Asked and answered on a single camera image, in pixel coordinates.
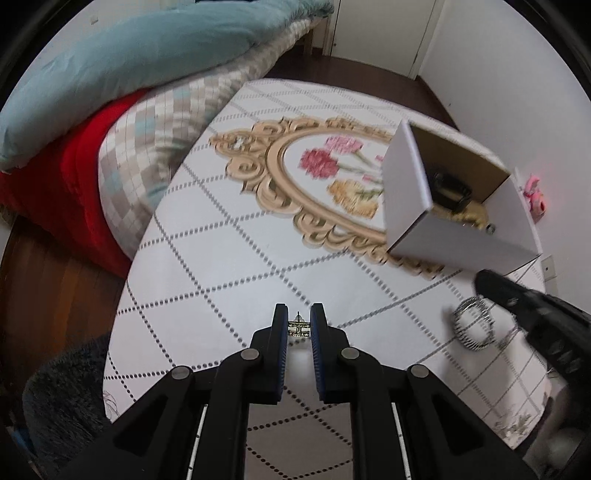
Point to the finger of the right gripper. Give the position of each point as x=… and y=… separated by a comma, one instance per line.
x=507, y=294

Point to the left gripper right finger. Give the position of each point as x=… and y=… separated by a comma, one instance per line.
x=330, y=371

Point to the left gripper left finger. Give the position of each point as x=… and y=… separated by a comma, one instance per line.
x=267, y=375

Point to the gold crown pendant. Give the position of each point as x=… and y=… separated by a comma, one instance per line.
x=298, y=327

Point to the pink plush toy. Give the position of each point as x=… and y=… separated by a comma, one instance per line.
x=534, y=198

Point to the white cardboard box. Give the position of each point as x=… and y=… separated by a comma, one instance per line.
x=495, y=231

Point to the patterned white tablecloth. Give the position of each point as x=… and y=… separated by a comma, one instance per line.
x=280, y=201

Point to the checkered bed sheet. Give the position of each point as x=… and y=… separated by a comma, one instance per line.
x=144, y=148

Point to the red blanket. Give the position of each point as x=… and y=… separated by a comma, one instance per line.
x=58, y=189

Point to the white door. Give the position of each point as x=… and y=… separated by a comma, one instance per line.
x=391, y=35

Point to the light blue duvet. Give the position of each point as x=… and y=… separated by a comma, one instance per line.
x=139, y=52

